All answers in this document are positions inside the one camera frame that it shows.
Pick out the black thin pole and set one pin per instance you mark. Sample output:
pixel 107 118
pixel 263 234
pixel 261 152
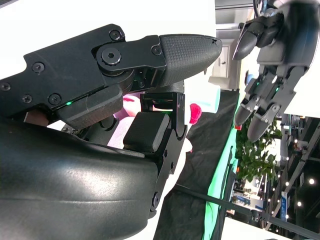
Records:
pixel 250 211

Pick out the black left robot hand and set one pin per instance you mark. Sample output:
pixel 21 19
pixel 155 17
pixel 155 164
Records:
pixel 290 50

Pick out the pink plush doll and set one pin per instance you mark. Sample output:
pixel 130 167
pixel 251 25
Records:
pixel 120 132

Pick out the black drape cloth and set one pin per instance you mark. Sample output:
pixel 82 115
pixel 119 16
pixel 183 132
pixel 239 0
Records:
pixel 210 140

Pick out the green cloth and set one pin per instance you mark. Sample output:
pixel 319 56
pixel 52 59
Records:
pixel 220 180

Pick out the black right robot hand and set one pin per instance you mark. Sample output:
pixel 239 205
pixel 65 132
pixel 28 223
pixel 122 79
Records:
pixel 62 180

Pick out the green leafy plant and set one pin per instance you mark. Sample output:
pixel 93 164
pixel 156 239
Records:
pixel 257 155

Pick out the teal plastic mug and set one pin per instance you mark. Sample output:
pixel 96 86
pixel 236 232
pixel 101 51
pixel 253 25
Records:
pixel 210 100

